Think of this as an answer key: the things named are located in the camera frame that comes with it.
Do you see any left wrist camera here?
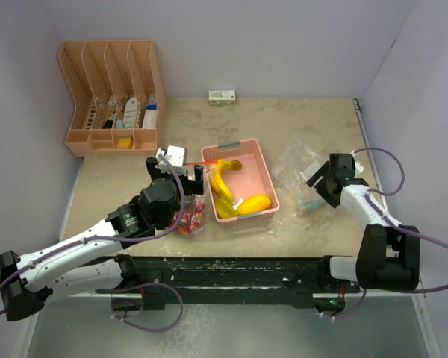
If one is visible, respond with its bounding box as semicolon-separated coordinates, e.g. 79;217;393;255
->
155;145;187;172

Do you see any clear orange-zipper bag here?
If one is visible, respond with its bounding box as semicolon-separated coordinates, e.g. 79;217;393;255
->
175;160;217;235

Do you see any clear blue-zipper bag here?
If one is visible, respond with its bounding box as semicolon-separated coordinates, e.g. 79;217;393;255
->
272;137;327;212

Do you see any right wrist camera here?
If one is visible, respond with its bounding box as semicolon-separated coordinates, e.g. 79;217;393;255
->
350;151;364;177

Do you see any green white small box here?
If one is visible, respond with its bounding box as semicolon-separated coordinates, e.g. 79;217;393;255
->
208;89;236;106

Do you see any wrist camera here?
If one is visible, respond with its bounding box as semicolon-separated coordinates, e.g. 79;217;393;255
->
155;145;187;172
350;151;364;177

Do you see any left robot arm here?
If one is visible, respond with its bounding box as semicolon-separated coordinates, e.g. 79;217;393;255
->
0;152;204;322

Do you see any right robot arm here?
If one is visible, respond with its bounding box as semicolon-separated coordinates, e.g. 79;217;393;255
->
306;153;420;292

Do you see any yellow banana bunch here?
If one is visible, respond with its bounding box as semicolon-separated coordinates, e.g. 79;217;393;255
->
211;159;242;202

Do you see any green starfruit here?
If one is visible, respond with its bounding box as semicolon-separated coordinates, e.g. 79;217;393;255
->
214;198;239;219

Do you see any yellow mango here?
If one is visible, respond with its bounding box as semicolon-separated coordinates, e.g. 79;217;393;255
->
237;194;272;216

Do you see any red strawberry cluster with leaves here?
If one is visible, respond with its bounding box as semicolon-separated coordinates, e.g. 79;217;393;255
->
176;198;205;235

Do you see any orange desk file organizer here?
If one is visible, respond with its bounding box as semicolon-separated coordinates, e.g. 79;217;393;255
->
58;40;167;157

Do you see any white tube in organizer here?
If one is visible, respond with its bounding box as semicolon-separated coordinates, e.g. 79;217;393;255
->
122;97;139;128

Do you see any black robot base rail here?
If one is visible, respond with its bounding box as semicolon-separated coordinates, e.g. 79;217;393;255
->
115;254;360;310

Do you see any yellow sponge in organizer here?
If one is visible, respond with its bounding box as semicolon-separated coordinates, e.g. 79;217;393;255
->
118;137;133;149

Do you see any pink plastic basket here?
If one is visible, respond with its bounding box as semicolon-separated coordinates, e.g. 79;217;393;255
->
201;138;280;226

